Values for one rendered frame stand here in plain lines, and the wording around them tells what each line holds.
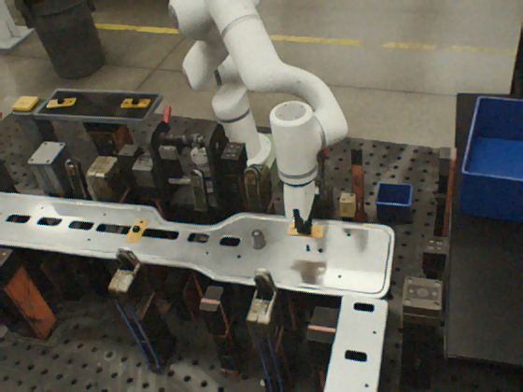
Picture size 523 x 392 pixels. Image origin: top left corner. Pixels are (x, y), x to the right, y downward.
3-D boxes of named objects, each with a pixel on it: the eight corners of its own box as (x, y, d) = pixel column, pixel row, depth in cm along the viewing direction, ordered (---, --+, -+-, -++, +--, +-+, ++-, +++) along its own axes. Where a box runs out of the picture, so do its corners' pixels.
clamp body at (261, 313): (257, 403, 143) (233, 325, 119) (269, 361, 151) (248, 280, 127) (291, 410, 140) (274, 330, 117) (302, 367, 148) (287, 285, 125)
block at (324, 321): (309, 403, 141) (297, 342, 122) (318, 363, 148) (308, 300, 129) (347, 411, 138) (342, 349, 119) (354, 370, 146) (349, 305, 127)
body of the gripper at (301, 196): (286, 153, 125) (291, 190, 132) (275, 185, 118) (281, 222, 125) (319, 156, 123) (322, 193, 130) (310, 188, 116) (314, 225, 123)
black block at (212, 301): (214, 379, 149) (189, 315, 130) (226, 343, 157) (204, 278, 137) (243, 385, 147) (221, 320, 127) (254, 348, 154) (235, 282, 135)
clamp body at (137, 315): (137, 370, 155) (94, 292, 131) (155, 330, 163) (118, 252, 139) (168, 375, 152) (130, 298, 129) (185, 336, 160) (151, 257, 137)
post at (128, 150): (154, 246, 187) (116, 153, 160) (160, 235, 191) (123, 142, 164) (168, 248, 186) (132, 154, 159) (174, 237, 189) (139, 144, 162)
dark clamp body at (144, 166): (157, 261, 183) (120, 174, 157) (172, 231, 192) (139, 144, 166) (188, 265, 180) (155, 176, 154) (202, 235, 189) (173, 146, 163)
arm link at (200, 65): (240, 83, 180) (193, 103, 178) (225, 50, 182) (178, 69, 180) (243, 5, 131) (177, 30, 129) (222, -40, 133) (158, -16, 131)
